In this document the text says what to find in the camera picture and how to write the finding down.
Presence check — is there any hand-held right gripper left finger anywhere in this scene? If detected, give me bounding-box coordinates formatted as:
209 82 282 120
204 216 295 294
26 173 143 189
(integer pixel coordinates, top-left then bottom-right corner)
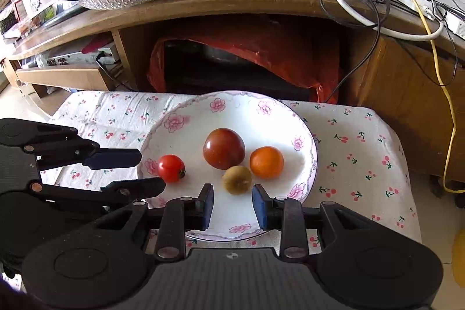
92 184 215 261

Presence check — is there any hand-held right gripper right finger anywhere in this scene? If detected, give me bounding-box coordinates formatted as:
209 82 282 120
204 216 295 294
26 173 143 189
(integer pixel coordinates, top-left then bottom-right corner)
252 184 378 260

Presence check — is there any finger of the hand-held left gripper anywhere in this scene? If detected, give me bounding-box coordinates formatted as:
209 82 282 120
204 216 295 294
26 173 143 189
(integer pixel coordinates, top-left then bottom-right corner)
31 177 166 211
0 118 142 171

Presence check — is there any small red tomato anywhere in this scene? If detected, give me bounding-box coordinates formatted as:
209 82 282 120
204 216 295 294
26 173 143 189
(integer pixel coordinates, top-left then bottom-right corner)
158 155 186 183

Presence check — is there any brown kiwi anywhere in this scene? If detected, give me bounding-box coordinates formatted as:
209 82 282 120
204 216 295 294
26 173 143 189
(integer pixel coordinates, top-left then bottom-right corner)
222 166 252 193

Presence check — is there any small orange tangerine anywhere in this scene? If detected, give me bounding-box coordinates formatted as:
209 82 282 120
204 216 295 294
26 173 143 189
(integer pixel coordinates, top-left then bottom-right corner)
249 146 285 179

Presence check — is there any white floral plate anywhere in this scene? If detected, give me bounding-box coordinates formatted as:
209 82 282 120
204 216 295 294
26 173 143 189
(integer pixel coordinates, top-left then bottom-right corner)
137 91 319 242

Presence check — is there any wooden drawer box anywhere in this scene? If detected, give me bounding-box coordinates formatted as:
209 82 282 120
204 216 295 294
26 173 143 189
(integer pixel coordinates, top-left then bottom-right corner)
15 63 110 92

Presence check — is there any white flat device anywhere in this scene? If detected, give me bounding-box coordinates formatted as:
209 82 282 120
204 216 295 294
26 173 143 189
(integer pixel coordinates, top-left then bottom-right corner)
36 46 119 67

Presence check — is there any cherry print cloth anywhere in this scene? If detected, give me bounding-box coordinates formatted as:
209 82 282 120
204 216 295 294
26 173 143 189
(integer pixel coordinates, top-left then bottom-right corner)
49 90 422 249

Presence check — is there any red plastic bag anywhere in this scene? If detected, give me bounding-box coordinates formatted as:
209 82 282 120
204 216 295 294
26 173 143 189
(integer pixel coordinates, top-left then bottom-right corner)
147 32 340 103

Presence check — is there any yellow round object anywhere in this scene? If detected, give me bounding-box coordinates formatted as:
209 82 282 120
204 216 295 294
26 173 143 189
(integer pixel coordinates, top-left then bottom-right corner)
451 228 465 296

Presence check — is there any wooden cabinet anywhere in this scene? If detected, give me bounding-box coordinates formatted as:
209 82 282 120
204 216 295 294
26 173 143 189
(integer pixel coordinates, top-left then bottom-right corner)
0 0 465 183

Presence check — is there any yellow cable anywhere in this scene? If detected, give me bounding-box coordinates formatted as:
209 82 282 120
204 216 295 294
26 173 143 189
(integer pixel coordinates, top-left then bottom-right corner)
251 0 465 194

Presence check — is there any black cable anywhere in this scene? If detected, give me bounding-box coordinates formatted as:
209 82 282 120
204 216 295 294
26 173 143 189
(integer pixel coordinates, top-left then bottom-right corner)
320 0 459 103

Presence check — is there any white cable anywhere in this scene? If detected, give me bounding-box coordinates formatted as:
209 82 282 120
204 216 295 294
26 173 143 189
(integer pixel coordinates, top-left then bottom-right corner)
320 0 444 41

